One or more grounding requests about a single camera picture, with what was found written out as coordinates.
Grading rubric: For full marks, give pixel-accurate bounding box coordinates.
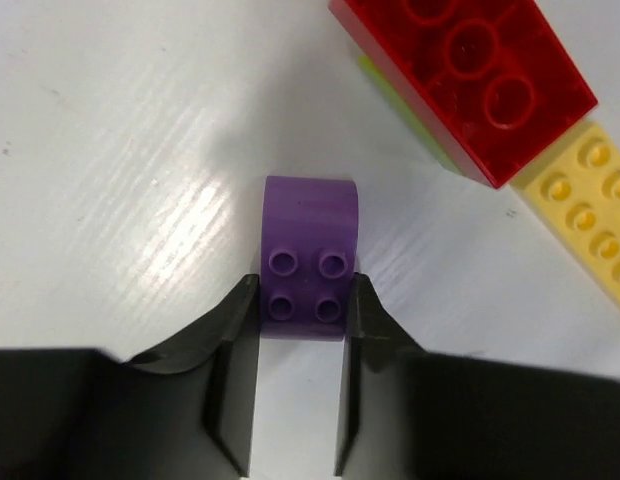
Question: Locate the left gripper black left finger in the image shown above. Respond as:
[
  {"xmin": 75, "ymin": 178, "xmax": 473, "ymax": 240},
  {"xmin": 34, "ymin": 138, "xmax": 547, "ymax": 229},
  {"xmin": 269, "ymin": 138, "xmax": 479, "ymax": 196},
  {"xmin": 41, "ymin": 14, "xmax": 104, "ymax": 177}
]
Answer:
[{"xmin": 0, "ymin": 274, "xmax": 259, "ymax": 479}]

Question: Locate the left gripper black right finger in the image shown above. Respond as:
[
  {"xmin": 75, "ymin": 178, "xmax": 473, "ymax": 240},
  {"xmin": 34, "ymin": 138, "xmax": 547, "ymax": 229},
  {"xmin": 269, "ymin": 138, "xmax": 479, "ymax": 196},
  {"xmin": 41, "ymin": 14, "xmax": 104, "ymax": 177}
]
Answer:
[{"xmin": 335, "ymin": 274, "xmax": 620, "ymax": 479}]

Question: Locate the purple lego plate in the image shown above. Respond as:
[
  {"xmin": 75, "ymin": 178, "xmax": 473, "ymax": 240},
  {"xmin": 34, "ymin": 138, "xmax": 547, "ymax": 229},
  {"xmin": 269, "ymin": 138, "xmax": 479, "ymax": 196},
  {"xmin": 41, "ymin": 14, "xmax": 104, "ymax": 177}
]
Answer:
[{"xmin": 260, "ymin": 176, "xmax": 359, "ymax": 339}]

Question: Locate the yellow long lego plate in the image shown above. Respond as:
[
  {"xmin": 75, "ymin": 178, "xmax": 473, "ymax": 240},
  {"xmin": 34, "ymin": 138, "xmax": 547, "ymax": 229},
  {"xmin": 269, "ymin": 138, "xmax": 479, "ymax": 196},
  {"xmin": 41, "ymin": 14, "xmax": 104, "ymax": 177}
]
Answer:
[{"xmin": 510, "ymin": 120, "xmax": 620, "ymax": 308}]

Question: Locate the red tall lego brick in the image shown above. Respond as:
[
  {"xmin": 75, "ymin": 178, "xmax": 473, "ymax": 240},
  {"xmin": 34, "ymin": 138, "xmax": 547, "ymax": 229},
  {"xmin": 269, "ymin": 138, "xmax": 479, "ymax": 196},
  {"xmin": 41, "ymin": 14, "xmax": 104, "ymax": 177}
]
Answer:
[{"xmin": 329, "ymin": 0, "xmax": 598, "ymax": 189}]

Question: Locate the lime brick under red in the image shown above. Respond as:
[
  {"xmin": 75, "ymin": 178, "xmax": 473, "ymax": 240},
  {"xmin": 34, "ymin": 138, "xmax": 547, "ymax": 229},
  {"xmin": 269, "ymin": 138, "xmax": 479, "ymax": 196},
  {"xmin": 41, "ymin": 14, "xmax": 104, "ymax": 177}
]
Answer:
[{"xmin": 357, "ymin": 55, "xmax": 462, "ymax": 175}]

